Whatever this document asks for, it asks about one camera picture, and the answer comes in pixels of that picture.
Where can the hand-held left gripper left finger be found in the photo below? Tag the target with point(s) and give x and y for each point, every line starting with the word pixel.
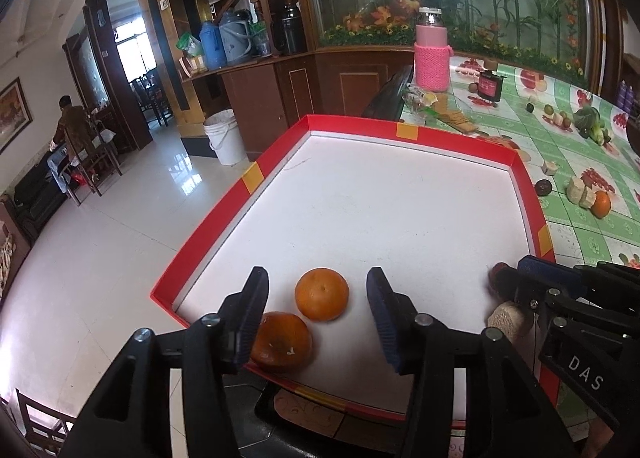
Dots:
pixel 249 320

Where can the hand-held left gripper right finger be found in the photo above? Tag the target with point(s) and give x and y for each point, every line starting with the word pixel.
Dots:
pixel 382 320

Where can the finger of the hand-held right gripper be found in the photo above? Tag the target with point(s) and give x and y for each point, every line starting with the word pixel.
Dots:
pixel 537 270
pixel 520 293

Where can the red date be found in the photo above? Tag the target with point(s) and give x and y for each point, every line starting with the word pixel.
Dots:
pixel 494 282

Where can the large sugarcane piece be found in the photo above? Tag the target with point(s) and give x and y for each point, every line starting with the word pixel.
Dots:
pixel 507 321

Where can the dark blemished orange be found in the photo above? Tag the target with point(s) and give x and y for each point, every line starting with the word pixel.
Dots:
pixel 285 340

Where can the brown longan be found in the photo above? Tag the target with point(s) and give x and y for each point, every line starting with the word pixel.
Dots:
pixel 543 187

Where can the red tray with white base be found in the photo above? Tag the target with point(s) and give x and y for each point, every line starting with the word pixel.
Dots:
pixel 375 198

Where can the small sugarcane piece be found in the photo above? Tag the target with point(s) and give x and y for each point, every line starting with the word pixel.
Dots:
pixel 550 167

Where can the fruit-printed green tablecloth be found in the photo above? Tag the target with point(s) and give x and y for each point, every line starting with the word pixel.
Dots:
pixel 550 137

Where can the stack of crackers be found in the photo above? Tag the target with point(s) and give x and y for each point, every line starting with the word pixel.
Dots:
pixel 456 118

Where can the white plastic bucket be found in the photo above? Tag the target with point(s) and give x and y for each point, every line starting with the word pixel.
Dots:
pixel 225 137

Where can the black jar with red label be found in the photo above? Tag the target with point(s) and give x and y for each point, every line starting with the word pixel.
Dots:
pixel 490 86

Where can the purple bottles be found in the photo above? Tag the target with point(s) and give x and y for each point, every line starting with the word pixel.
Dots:
pixel 627 95

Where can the clear plastic snack bag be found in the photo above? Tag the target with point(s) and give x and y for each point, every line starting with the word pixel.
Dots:
pixel 417 97

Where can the wooden chair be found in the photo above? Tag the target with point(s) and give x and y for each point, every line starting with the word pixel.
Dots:
pixel 40 425
pixel 95 162

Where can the dark wooden bench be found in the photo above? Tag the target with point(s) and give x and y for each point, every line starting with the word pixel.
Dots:
pixel 387 92

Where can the pink bottle with knitted sleeve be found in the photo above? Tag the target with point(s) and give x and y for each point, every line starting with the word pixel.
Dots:
pixel 432 62

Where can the brown wooden cabinet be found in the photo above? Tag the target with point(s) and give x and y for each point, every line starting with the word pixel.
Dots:
pixel 300 82

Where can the dark dining chairs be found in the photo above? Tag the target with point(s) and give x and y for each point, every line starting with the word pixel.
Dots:
pixel 150 92

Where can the black sofa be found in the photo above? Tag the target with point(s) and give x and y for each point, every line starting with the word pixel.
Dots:
pixel 35 193

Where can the brown patterned sofa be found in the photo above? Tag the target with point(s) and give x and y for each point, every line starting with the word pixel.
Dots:
pixel 7 243

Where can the blue thermos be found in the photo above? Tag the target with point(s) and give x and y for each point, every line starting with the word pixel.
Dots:
pixel 212 45

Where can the glass cup with greenery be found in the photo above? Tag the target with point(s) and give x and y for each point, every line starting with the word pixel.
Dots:
pixel 261 42

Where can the green snack bag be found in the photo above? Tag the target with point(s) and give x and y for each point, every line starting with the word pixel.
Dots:
pixel 190 47

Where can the grey thermos jug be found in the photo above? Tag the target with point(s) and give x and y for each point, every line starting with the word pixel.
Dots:
pixel 235 40

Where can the black thermos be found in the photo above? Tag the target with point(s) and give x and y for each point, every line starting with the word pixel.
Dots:
pixel 294 30

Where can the framed wall painting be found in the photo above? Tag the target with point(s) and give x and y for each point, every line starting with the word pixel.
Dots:
pixel 12 112

